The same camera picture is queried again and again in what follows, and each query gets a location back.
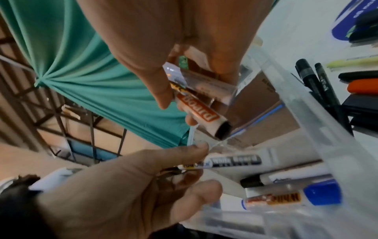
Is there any person's left hand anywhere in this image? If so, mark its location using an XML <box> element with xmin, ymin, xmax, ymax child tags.
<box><xmin>37</xmin><ymin>142</ymin><xmax>224</xmax><ymax>239</ymax></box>

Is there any person's right hand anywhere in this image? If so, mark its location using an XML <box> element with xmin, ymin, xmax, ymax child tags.
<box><xmin>75</xmin><ymin>0</ymin><xmax>274</xmax><ymax>111</ymax></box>

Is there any white marker orange label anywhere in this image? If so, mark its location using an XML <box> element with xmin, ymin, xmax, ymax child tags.
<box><xmin>169</xmin><ymin>81</ymin><xmax>234</xmax><ymax>141</ymax></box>

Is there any white marker black label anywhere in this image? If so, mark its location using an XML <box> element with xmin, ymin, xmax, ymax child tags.
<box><xmin>159</xmin><ymin>154</ymin><xmax>263</xmax><ymax>174</ymax></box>

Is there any white marker black cap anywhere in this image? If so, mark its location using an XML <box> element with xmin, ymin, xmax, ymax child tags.
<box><xmin>240</xmin><ymin>161</ymin><xmax>330</xmax><ymax>189</ymax></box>

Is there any pile of markers and pens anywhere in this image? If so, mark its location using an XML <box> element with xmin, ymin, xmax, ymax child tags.
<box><xmin>291</xmin><ymin>10</ymin><xmax>378</xmax><ymax>137</ymax></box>

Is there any blue round card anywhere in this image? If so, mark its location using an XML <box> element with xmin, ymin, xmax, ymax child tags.
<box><xmin>331</xmin><ymin>0</ymin><xmax>378</xmax><ymax>42</ymax></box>

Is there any clear plastic storage box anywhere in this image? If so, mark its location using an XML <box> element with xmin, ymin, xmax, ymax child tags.
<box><xmin>174</xmin><ymin>35</ymin><xmax>378</xmax><ymax>239</ymax></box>

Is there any white marker blue cap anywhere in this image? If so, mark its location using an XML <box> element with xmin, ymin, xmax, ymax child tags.
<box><xmin>241</xmin><ymin>180</ymin><xmax>343</xmax><ymax>211</ymax></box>

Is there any green fabric curtain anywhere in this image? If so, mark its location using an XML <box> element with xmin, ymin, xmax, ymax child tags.
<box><xmin>0</xmin><ymin>0</ymin><xmax>194</xmax><ymax>149</ymax></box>

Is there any white table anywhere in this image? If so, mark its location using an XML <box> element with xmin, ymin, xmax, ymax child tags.
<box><xmin>251</xmin><ymin>0</ymin><xmax>378</xmax><ymax>141</ymax></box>

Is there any dark metal lattice frame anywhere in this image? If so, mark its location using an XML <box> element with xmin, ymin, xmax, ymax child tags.
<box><xmin>0</xmin><ymin>35</ymin><xmax>128</xmax><ymax>164</ymax></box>

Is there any left wrist camera with strap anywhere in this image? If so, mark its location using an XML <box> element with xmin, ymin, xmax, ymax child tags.
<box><xmin>0</xmin><ymin>167</ymin><xmax>86</xmax><ymax>239</ymax></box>

